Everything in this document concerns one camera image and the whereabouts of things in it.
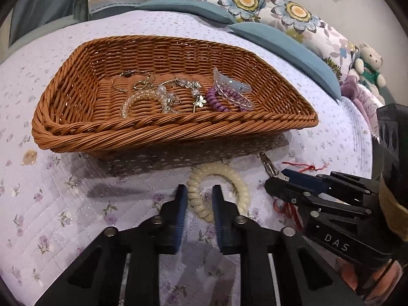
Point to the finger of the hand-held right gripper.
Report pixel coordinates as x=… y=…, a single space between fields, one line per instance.
x=334 y=210
x=302 y=180

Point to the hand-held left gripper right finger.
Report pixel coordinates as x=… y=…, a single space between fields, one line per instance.
x=220 y=223

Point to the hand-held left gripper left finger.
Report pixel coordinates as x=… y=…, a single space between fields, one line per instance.
x=180 y=220

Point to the silver metal clip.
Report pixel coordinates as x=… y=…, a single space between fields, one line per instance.
x=267 y=164

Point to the brown wicker basket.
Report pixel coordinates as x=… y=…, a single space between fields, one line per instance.
x=178 y=124

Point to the clear plastic hair clip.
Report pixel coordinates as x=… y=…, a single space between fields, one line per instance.
x=229 y=81

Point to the thin bangle with dark bead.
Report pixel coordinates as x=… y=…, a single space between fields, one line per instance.
x=127 y=74

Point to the person's right hand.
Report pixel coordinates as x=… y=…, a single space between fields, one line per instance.
x=387 y=277

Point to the tan cloth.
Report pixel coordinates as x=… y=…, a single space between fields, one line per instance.
x=395 y=207

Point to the purple cloth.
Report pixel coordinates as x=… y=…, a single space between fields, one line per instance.
x=353 y=95

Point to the lilac floral bed blanket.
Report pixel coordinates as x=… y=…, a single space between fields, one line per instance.
x=63 y=197

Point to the white teddy bear green shirt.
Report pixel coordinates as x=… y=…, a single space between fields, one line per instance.
x=369 y=67

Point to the large floral pillow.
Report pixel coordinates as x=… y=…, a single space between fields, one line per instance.
x=306 y=16

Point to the small teal pillow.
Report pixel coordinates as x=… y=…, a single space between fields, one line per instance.
x=191 y=8

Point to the teal striped cushion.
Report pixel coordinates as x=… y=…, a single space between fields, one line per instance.
x=121 y=1

